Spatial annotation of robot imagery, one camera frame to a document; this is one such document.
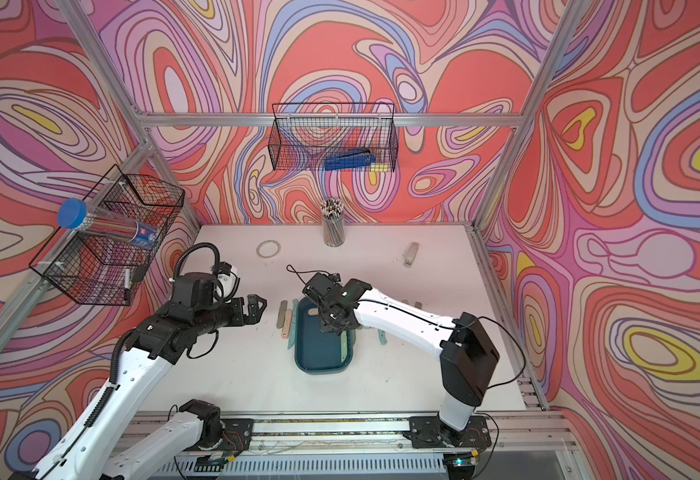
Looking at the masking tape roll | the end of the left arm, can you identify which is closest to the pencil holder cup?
the masking tape roll

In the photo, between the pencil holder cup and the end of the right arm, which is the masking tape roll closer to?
the pencil holder cup

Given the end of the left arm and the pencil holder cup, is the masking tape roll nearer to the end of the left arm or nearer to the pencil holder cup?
the pencil holder cup

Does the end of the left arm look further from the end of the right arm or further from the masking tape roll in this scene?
the masking tape roll

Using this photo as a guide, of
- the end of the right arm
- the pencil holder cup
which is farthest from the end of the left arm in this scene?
the pencil holder cup

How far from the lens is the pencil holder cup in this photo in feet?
3.38
